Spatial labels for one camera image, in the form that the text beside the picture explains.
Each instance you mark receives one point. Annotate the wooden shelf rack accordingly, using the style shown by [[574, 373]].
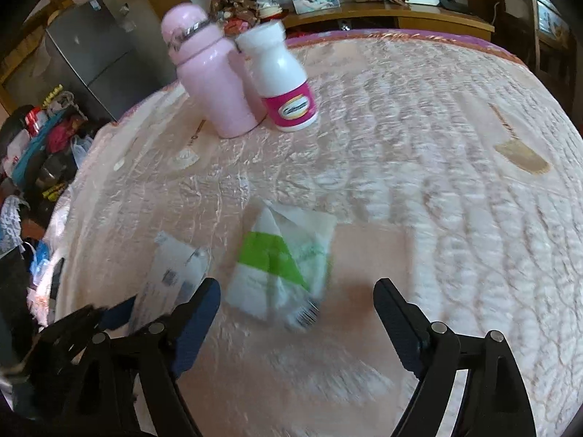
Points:
[[536, 32]]

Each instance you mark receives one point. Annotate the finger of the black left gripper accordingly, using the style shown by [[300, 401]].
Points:
[[84, 315], [115, 317]]

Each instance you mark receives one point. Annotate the white pill bottle magenta label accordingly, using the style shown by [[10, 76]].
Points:
[[278, 77]]

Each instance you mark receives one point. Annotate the pink thermos bottle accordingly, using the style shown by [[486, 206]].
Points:
[[212, 70]]

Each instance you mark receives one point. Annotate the white green tissue pack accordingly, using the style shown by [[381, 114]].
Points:
[[282, 268]]

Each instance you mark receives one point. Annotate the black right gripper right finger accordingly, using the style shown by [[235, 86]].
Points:
[[495, 401]]

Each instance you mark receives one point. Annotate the grey refrigerator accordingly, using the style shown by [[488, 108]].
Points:
[[110, 54]]

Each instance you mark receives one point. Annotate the white blue medicine box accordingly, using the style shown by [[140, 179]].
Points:
[[176, 272]]

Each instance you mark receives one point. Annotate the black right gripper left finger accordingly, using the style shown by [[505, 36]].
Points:
[[168, 347]]

